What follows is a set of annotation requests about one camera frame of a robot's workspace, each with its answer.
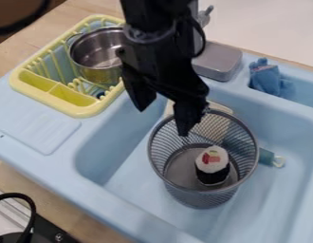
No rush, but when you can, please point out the grey mesh strainer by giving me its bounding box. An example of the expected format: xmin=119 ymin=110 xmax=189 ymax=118
xmin=146 ymin=108 xmax=261 ymax=210

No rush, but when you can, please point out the yellow dish rack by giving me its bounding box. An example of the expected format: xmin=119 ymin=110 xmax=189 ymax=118
xmin=8 ymin=13 xmax=129 ymax=120

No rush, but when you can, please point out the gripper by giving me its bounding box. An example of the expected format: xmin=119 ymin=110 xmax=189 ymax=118
xmin=114 ymin=18 xmax=212 ymax=138

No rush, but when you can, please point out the silver pot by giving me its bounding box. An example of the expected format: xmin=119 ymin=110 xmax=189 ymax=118
xmin=64 ymin=26 xmax=132 ymax=85

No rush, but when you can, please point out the light blue toy sink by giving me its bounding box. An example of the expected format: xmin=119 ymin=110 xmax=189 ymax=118
xmin=0 ymin=51 xmax=313 ymax=243

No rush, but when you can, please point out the black cable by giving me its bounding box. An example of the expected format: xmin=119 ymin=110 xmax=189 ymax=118
xmin=0 ymin=192 xmax=39 ymax=243

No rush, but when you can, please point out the toy sushi roll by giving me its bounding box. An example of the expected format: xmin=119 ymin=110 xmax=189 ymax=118
xmin=193 ymin=144 xmax=233 ymax=186

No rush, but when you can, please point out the blue cloth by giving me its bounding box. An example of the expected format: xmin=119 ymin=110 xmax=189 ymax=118
xmin=246 ymin=56 xmax=299 ymax=100

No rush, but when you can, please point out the teal tool with ring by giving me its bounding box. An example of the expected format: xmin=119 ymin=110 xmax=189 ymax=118
xmin=257 ymin=146 xmax=287 ymax=169

